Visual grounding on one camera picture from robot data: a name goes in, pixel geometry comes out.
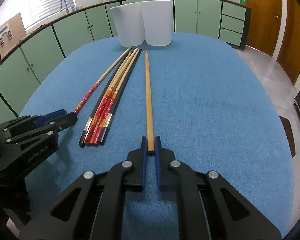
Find red ribbed chopstick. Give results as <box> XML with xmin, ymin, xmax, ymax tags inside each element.
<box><xmin>79</xmin><ymin>52</ymin><xmax>131</xmax><ymax>147</ymax></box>

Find black chopstick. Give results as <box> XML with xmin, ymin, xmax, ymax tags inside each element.
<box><xmin>94</xmin><ymin>49</ymin><xmax>142</xmax><ymax>145</ymax></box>
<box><xmin>79</xmin><ymin>48</ymin><xmax>138</xmax><ymax>147</ymax></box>

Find wooden stool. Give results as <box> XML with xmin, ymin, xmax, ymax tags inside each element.
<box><xmin>280</xmin><ymin>116</ymin><xmax>296</xmax><ymax>158</ymax></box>

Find wooden door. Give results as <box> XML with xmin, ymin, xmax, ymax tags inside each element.
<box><xmin>247</xmin><ymin>0</ymin><xmax>282</xmax><ymax>56</ymax></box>
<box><xmin>277</xmin><ymin>0</ymin><xmax>300</xmax><ymax>84</ymax></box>

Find cardboard panel with device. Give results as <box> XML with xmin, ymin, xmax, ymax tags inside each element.
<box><xmin>0</xmin><ymin>13</ymin><xmax>27</xmax><ymax>57</ymax></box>

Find green lower kitchen cabinets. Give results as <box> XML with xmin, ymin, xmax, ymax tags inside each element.
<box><xmin>0</xmin><ymin>0</ymin><xmax>252</xmax><ymax>123</ymax></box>

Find kitchen faucet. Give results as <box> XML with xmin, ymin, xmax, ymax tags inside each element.
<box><xmin>60</xmin><ymin>0</ymin><xmax>70</xmax><ymax>14</ymax></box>

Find white double utensil holder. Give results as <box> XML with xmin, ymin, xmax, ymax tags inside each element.
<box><xmin>110</xmin><ymin>0</ymin><xmax>172</xmax><ymax>47</ymax></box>

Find blue table mat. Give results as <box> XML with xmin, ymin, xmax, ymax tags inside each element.
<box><xmin>20</xmin><ymin>33</ymin><xmax>294</xmax><ymax>239</ymax></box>

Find red floral chopstick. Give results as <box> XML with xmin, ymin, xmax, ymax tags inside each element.
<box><xmin>74</xmin><ymin>47</ymin><xmax>131</xmax><ymax>114</ymax></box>
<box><xmin>84</xmin><ymin>48</ymin><xmax>139</xmax><ymax>145</ymax></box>

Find plain wooden chopstick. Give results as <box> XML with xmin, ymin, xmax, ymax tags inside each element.
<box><xmin>145</xmin><ymin>49</ymin><xmax>155</xmax><ymax>155</ymax></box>

